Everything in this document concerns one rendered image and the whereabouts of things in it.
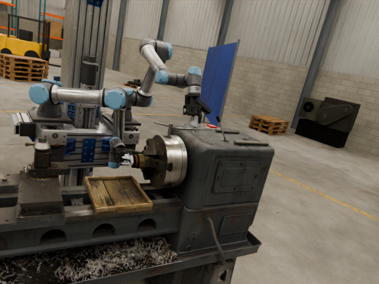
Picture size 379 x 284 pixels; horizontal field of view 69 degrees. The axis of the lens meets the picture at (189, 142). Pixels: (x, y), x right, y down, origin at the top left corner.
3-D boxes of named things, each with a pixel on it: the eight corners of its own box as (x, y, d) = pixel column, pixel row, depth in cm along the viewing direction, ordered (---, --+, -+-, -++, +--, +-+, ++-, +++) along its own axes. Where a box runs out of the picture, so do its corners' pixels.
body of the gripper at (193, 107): (183, 115, 157) (183, 94, 157) (195, 116, 161) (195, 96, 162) (189, 114, 150) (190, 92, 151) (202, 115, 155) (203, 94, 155)
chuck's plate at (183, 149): (160, 171, 186) (170, 128, 176) (180, 197, 161) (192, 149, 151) (155, 171, 185) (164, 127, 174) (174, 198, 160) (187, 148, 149)
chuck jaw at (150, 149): (158, 157, 167) (155, 139, 171) (161, 154, 163) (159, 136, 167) (141, 157, 161) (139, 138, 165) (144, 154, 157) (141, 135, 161)
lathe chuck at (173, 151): (155, 171, 185) (164, 127, 174) (174, 198, 160) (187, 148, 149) (142, 171, 180) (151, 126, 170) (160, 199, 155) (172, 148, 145)
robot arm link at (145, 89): (127, 100, 215) (150, 34, 184) (145, 101, 224) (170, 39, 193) (132, 109, 208) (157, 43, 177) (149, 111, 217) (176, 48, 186)
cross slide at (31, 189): (54, 169, 159) (55, 162, 158) (61, 209, 125) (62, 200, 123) (21, 170, 151) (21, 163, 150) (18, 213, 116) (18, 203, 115)
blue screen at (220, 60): (185, 108, 1042) (198, 43, 978) (206, 112, 1053) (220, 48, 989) (198, 139, 650) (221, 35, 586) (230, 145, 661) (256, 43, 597)
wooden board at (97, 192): (132, 180, 180) (133, 174, 179) (151, 210, 151) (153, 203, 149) (84, 182, 165) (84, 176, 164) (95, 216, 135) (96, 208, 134)
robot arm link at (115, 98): (38, 100, 170) (127, 106, 176) (26, 104, 156) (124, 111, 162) (36, 80, 167) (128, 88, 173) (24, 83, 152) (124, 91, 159)
